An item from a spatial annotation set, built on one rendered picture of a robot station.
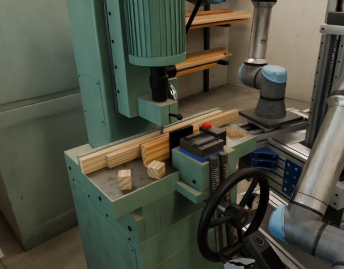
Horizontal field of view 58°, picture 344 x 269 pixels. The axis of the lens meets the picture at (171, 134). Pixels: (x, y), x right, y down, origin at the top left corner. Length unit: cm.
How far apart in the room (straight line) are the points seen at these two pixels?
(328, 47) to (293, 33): 300
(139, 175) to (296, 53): 371
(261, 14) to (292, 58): 289
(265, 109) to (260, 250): 92
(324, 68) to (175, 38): 75
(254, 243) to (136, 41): 61
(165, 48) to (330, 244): 62
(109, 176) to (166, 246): 30
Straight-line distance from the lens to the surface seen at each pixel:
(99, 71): 110
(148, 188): 89
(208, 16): 394
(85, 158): 96
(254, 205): 122
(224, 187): 80
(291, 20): 443
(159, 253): 107
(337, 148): 77
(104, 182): 92
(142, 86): 107
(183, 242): 112
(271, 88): 153
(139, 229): 95
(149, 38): 89
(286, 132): 166
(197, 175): 88
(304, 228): 73
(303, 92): 446
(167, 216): 99
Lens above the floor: 139
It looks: 25 degrees down
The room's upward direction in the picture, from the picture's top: 2 degrees counter-clockwise
